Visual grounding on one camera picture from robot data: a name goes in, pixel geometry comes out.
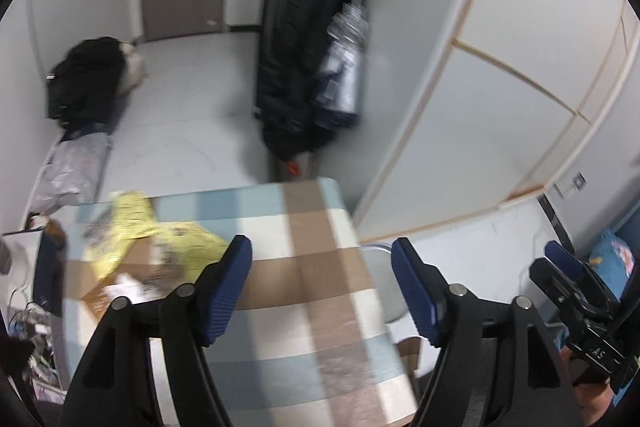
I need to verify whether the yellow plastic bag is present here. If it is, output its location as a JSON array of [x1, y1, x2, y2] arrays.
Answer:
[[150, 221, 232, 270], [82, 190, 162, 280]]

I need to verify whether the dark box white lid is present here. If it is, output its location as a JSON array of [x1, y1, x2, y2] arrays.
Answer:
[[34, 218, 67, 319]]

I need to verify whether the white cloth bag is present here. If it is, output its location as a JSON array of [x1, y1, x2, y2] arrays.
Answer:
[[117, 42, 147, 96]]

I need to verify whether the cardboard piece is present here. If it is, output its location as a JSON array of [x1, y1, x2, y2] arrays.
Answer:
[[396, 336, 422, 379]]

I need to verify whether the grey plastic mailer bag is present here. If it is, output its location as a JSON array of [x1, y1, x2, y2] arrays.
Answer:
[[34, 136, 109, 214]]

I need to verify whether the tangle of cables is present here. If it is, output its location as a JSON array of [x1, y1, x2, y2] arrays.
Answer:
[[7, 299, 58, 390]]

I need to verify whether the white wardrobe wood trim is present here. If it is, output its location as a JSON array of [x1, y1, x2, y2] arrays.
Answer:
[[350, 0, 640, 244]]

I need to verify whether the black backpack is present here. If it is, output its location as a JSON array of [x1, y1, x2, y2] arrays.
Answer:
[[45, 36, 129, 131]]

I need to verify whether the white round stool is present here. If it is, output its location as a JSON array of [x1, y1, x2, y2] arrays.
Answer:
[[359, 243, 407, 324]]

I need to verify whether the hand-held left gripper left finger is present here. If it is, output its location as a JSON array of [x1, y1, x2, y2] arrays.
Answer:
[[57, 234, 253, 427]]

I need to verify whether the blue floral pillow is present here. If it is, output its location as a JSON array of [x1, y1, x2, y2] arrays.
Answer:
[[589, 227, 637, 294]]

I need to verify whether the black hanging jacket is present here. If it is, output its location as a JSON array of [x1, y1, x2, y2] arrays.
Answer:
[[254, 0, 370, 158]]

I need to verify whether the person's right hand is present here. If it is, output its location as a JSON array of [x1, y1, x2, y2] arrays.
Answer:
[[559, 346, 618, 427]]

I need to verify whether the silver folding umbrella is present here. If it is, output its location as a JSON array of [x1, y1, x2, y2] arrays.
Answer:
[[314, 3, 372, 131]]

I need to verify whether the plaid blanket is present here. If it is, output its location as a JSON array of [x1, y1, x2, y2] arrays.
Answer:
[[61, 177, 422, 427]]

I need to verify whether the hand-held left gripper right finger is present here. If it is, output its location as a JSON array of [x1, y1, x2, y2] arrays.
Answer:
[[391, 237, 576, 427]]

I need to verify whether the black fuzzy object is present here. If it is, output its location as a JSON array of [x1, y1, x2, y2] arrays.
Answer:
[[0, 336, 32, 427]]

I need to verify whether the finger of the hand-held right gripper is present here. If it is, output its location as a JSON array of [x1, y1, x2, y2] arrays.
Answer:
[[544, 241, 619, 309]]

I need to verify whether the wall socket panel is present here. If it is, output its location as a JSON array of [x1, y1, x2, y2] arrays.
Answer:
[[554, 171, 589, 201]]

